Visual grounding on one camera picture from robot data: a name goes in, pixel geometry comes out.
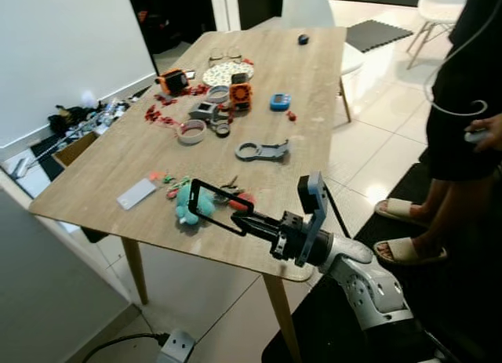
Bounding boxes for white tape roll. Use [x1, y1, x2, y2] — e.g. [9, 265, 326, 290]
[176, 120, 207, 146]

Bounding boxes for red keychain charm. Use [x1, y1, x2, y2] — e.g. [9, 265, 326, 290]
[231, 192, 256, 212]

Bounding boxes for grey power strip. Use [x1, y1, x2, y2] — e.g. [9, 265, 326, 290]
[155, 329, 195, 363]

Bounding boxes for small blue device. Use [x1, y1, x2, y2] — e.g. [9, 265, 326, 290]
[269, 93, 292, 112]

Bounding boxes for person's hand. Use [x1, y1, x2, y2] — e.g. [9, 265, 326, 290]
[477, 114, 502, 152]

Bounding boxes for grey tape roll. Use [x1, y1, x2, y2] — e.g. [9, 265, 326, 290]
[206, 85, 230, 103]

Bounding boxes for orange black cube device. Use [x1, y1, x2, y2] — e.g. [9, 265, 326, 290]
[227, 73, 253, 111]

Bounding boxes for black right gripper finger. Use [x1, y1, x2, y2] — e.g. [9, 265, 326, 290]
[235, 218, 275, 245]
[234, 210, 274, 232]

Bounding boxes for red plastic bead string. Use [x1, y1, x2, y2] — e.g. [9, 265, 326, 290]
[144, 103, 185, 131]

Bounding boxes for person in black clothes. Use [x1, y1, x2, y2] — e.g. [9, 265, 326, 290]
[375, 0, 502, 266]

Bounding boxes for black power strip cable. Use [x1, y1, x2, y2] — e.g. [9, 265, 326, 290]
[82, 332, 169, 363]

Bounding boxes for orange black flat device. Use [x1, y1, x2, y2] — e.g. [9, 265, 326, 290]
[157, 67, 195, 96]

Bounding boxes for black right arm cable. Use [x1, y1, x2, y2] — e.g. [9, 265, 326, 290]
[324, 181, 354, 240]

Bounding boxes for thin-framed glasses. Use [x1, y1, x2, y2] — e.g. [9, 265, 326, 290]
[208, 49, 244, 66]

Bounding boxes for black bag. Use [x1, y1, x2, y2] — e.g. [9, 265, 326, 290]
[47, 104, 89, 136]

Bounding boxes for black rectangular key loop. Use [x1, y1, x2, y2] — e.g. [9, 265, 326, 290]
[188, 179, 256, 237]

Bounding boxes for large black floor rug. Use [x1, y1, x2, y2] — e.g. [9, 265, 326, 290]
[263, 163, 502, 363]

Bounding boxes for brown cardboard box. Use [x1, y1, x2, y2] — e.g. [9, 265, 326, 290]
[52, 130, 101, 169]

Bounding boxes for light wooden table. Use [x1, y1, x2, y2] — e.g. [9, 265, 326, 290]
[29, 26, 348, 363]

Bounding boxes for round patterned plate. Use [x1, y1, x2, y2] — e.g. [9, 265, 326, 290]
[202, 60, 256, 88]

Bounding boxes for dark grey ring clamp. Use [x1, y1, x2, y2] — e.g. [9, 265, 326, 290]
[209, 116, 232, 138]

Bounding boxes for teal plush keychain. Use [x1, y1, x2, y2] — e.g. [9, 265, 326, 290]
[174, 181, 216, 227]

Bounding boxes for grey ring-ended plastic part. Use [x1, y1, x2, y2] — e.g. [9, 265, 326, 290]
[235, 140, 291, 162]

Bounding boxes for silver keys bunch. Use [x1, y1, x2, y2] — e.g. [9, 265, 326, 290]
[220, 177, 246, 199]

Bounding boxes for green red small charm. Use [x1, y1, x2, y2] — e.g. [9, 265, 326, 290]
[163, 177, 189, 201]

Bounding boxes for grey handheld controller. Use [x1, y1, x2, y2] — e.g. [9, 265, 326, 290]
[464, 126, 491, 144]

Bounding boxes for beige slipper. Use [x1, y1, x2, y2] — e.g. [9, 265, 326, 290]
[373, 238, 448, 266]
[374, 198, 428, 227]

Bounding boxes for white card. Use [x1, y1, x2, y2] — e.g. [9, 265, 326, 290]
[117, 178, 158, 211]

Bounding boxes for thin white cable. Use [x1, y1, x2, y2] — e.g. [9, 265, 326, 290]
[424, 0, 502, 117]

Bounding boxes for black foam floor mat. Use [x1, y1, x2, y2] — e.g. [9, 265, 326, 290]
[345, 20, 414, 53]

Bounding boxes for grey plastic gadget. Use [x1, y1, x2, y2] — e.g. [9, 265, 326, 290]
[188, 102, 224, 122]

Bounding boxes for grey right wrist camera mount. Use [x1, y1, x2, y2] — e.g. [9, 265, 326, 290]
[297, 172, 328, 267]

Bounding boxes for white chair wooden legs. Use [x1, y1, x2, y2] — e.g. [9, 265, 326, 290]
[406, 0, 471, 70]
[280, 0, 366, 122]

